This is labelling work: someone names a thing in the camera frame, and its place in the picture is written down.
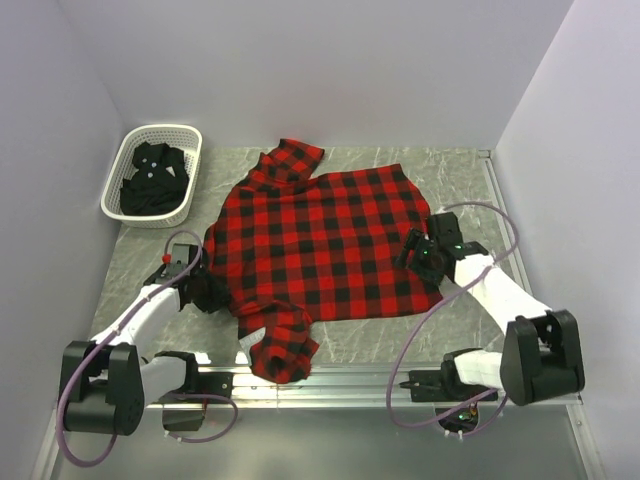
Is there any red black plaid shirt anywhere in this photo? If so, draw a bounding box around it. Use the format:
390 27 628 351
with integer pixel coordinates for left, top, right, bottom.
203 139 440 384

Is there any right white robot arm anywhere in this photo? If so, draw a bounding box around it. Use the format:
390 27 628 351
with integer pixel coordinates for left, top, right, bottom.
394 229 585 406

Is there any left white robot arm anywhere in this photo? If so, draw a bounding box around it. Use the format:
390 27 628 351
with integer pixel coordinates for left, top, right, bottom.
57 264 234 438

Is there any black shirt in basket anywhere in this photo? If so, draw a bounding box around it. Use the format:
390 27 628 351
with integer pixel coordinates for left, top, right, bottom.
120 142 190 216

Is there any white plastic laundry basket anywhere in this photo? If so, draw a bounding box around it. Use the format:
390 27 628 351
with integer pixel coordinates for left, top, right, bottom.
101 124 203 228

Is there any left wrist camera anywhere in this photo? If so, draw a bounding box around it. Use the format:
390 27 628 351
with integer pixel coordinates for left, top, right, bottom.
143 243 202 286

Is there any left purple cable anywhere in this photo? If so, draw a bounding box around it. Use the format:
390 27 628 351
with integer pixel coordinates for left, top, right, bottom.
55 229 240 468

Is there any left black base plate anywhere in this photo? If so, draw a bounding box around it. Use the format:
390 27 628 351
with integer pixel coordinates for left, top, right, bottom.
160 371 234 404

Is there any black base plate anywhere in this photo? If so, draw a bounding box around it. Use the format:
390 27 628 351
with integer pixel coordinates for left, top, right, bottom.
160 371 234 404
399 370 489 403

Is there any aluminium side rail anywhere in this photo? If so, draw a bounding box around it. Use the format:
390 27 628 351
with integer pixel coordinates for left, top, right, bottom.
477 150 541 318

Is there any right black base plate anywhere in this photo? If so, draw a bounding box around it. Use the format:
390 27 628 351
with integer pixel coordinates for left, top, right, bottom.
399 370 489 403

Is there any aluminium mounting rail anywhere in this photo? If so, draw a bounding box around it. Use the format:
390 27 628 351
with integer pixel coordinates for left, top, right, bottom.
53 363 585 411

